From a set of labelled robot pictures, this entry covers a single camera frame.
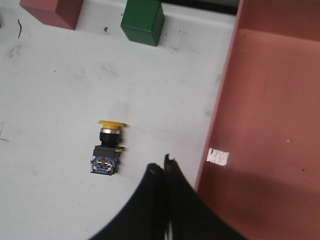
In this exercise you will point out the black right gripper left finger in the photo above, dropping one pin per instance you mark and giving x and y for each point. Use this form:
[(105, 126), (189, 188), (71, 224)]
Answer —
[(144, 216)]

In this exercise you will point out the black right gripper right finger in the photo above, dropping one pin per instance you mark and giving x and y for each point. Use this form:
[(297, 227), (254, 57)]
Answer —
[(190, 217)]

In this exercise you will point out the yellow push button switch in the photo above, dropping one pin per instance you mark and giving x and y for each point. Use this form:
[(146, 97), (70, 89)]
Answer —
[(106, 156)]

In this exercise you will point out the white sticker label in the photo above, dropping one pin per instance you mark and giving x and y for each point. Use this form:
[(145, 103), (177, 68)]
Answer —
[(217, 157)]

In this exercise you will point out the pink plastic bin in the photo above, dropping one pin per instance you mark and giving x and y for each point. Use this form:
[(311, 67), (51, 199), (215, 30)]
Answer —
[(267, 116)]

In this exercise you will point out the green cube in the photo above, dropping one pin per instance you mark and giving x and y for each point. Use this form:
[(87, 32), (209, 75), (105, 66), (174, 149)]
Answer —
[(142, 21)]

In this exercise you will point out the pink cube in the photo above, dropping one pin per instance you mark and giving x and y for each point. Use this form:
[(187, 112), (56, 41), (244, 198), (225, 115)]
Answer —
[(57, 13)]

